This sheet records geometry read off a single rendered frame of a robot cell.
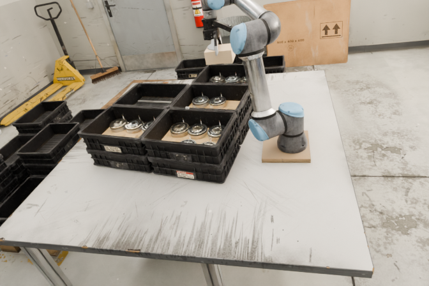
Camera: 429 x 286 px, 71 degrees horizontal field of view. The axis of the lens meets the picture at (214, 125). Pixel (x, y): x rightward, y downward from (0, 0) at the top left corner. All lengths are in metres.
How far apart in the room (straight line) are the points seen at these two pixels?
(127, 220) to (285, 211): 0.68
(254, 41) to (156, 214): 0.86
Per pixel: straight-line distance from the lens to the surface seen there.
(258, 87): 1.35
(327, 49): 4.31
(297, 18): 4.25
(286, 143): 1.53
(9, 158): 3.10
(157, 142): 1.43
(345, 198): 1.39
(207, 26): 1.79
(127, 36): 5.01
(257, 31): 1.31
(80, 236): 1.50
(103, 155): 1.73
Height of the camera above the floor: 1.70
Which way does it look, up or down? 32 degrees down
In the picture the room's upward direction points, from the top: 11 degrees counter-clockwise
